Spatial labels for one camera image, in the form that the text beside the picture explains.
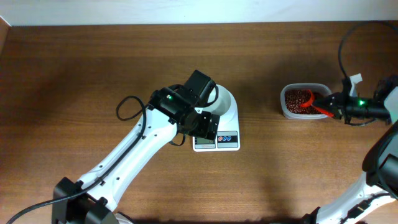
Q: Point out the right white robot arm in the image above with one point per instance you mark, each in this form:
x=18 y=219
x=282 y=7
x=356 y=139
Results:
x=377 y=184

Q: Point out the white kitchen scale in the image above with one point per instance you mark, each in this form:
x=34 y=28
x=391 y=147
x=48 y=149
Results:
x=227 y=136

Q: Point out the red beans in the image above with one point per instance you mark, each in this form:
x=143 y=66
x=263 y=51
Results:
x=293 y=100

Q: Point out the orange measuring scoop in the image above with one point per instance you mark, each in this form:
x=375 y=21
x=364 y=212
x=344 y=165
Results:
x=309 y=103

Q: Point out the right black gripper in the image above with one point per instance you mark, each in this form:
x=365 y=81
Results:
x=339 y=100

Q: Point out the clear plastic container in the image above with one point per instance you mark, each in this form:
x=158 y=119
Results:
x=320 y=91

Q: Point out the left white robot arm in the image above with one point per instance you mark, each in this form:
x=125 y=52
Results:
x=95 y=196

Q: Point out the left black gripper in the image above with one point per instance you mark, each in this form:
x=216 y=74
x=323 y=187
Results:
x=204 y=132

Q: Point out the white bowl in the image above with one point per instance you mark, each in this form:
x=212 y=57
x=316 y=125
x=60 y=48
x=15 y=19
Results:
x=222 y=104

